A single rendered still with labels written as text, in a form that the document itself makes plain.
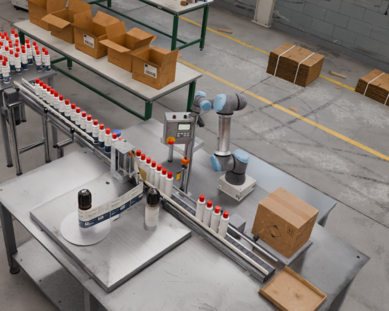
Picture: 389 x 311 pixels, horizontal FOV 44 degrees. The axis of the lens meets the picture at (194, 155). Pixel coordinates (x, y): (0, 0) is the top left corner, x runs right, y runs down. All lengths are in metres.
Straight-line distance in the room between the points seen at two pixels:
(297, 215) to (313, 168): 2.42
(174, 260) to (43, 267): 1.17
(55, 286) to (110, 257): 0.83
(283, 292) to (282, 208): 0.50
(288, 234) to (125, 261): 0.99
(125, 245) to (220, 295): 0.65
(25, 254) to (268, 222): 1.87
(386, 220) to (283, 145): 1.42
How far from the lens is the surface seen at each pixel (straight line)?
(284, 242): 3.09
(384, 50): 8.16
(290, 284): 3.04
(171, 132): 3.06
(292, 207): 3.09
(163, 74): 4.72
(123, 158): 3.37
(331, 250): 3.33
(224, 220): 2.99
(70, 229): 3.10
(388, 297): 4.41
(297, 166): 5.38
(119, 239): 3.04
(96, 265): 2.91
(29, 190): 3.49
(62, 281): 3.70
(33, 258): 3.87
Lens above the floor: 3.10
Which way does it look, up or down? 36 degrees down
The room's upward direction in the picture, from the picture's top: 8 degrees clockwise
